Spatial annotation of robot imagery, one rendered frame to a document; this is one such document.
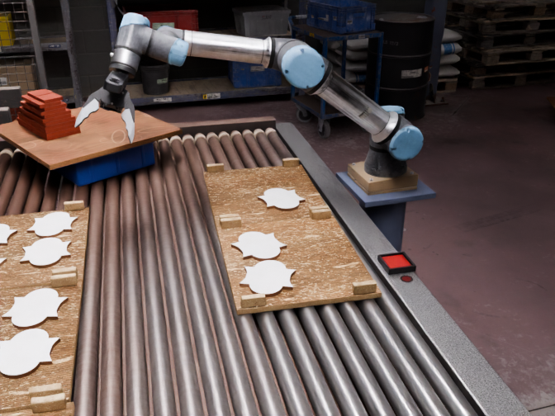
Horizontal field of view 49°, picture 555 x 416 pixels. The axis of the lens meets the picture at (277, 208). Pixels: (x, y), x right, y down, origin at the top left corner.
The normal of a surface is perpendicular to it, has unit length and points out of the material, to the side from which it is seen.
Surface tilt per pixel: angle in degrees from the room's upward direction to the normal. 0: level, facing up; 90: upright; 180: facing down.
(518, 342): 0
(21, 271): 0
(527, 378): 0
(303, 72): 85
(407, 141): 94
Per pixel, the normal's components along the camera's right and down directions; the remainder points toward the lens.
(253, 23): 0.38, 0.51
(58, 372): 0.00, -0.90
